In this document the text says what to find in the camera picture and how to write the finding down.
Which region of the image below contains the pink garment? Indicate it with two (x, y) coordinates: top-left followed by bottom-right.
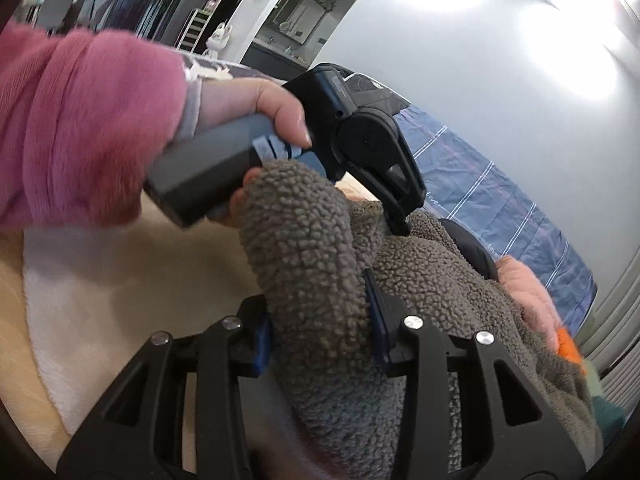
(495, 255), (563, 352)

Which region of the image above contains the brown fleece jacket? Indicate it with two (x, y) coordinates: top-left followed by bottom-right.
(235, 160), (606, 478)

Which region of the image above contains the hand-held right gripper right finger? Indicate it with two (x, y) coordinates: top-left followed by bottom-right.
(362, 267), (586, 480)

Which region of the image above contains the dark cabinet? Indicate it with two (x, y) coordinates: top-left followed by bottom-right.
(245, 41), (312, 81)

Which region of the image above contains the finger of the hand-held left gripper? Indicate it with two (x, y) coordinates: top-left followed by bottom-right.
(349, 126), (427, 237)

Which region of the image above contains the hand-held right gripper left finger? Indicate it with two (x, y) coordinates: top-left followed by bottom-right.
(56, 295), (273, 480)

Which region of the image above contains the printed bed sheet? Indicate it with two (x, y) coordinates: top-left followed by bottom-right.
(175, 49), (287, 84)

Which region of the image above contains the blue plaid bed cover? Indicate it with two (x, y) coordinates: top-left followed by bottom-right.
(320, 105), (598, 337)

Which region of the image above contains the white pleated curtain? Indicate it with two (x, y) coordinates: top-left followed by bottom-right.
(575, 240), (640, 411)

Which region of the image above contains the person's left hand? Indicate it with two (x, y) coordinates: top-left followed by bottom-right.
(190, 79), (315, 228)

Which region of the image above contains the black garment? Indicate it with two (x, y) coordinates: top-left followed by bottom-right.
(440, 220), (501, 282)

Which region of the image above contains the teal garment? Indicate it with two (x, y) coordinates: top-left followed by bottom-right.
(589, 389), (627, 437)

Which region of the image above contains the dark printed pillow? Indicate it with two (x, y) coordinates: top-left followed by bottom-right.
(347, 72), (413, 116)

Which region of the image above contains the white rabbit figure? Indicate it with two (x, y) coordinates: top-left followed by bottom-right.
(205, 22), (234, 59)

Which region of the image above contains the orange garment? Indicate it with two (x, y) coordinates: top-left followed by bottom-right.
(554, 327), (587, 367)

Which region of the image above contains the wall mirror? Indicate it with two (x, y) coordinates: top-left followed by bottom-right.
(272, 0), (327, 44)

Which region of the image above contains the cream fleece blanket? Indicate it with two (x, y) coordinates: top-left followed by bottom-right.
(0, 180), (381, 463)

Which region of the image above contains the white ladder shelf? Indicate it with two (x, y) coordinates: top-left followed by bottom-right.
(180, 7), (211, 54)

